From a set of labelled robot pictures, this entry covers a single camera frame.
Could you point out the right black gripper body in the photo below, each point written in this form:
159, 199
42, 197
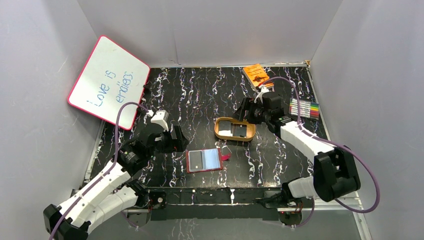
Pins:
256, 114

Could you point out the orange book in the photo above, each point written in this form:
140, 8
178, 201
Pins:
256, 75

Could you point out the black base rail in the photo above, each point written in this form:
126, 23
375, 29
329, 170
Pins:
173, 203

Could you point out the pink framed whiteboard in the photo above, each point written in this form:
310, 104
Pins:
110, 82

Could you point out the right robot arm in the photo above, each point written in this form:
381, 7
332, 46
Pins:
334, 170

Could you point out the pack of coloured markers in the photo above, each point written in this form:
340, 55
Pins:
308, 109

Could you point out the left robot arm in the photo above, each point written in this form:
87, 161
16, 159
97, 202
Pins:
113, 189

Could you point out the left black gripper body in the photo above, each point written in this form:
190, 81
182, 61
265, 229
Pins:
171, 140

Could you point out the gold oval tray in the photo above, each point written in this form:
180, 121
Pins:
251, 130

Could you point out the red card holder wallet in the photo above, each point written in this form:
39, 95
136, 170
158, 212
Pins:
212, 160

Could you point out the dark cards in tray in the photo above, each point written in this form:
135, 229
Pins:
227, 128

